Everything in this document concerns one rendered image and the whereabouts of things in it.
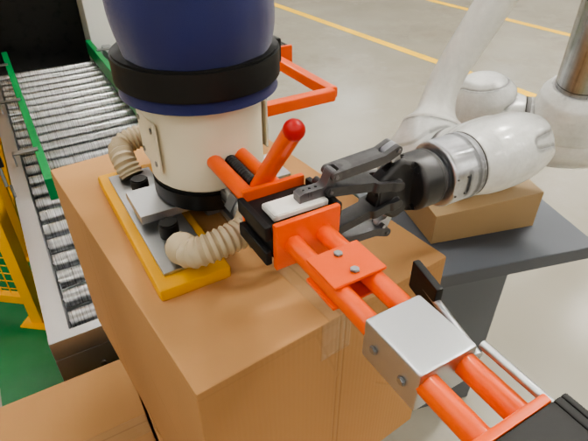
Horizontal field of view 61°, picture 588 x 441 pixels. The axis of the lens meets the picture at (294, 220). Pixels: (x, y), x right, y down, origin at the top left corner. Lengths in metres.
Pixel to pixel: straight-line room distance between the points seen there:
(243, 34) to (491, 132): 0.34
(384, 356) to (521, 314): 1.90
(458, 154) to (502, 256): 0.69
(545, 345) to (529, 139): 1.57
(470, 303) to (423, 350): 1.15
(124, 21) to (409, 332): 0.46
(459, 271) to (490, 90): 0.42
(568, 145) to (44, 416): 1.30
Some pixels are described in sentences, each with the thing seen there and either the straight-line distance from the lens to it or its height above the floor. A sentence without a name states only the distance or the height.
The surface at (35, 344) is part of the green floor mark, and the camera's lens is 2.25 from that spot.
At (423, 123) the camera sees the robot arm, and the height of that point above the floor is 1.20.
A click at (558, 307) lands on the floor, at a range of 2.42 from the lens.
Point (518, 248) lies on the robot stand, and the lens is 1.37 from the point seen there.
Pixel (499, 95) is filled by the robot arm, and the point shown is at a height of 1.10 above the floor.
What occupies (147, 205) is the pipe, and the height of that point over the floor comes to 1.12.
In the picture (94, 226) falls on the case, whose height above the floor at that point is 1.07.
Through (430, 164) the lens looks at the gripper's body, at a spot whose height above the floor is 1.23.
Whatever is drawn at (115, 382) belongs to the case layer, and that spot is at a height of 0.54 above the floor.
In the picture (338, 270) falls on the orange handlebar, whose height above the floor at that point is 1.22.
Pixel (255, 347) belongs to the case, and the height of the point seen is 1.07.
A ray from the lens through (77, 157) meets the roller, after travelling 2.24.
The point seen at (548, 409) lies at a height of 1.23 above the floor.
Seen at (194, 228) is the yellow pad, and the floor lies 1.09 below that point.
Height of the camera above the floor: 1.54
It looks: 36 degrees down
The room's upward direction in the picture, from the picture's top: straight up
